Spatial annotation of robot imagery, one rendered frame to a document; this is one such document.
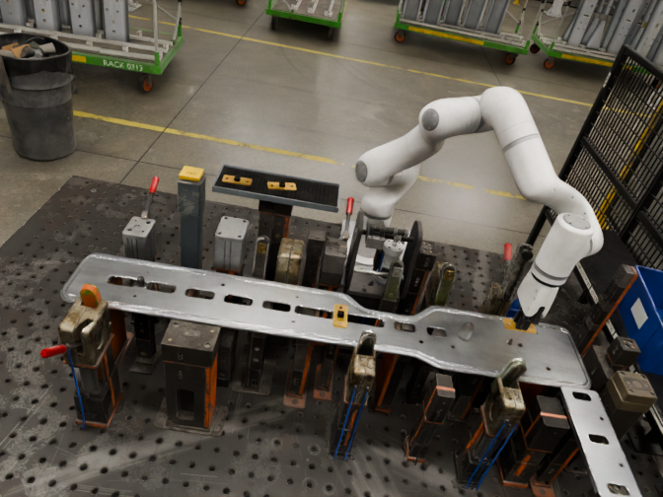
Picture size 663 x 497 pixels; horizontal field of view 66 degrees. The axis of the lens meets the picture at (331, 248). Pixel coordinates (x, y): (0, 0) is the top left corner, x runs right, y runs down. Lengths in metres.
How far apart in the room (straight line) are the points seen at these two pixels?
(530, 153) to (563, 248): 0.23
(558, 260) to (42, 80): 3.24
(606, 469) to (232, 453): 0.89
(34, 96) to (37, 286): 2.09
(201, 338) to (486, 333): 0.76
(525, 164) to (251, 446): 0.99
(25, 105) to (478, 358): 3.24
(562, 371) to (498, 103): 0.71
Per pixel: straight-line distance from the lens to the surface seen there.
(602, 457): 1.38
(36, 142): 4.01
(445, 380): 1.34
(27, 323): 1.82
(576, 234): 1.24
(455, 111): 1.41
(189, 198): 1.60
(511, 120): 1.31
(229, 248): 1.43
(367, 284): 1.55
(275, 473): 1.44
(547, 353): 1.53
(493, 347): 1.46
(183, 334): 1.26
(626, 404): 1.50
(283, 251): 1.43
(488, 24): 8.45
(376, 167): 1.67
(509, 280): 1.54
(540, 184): 1.28
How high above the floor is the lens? 1.96
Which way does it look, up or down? 37 degrees down
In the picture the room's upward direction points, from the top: 12 degrees clockwise
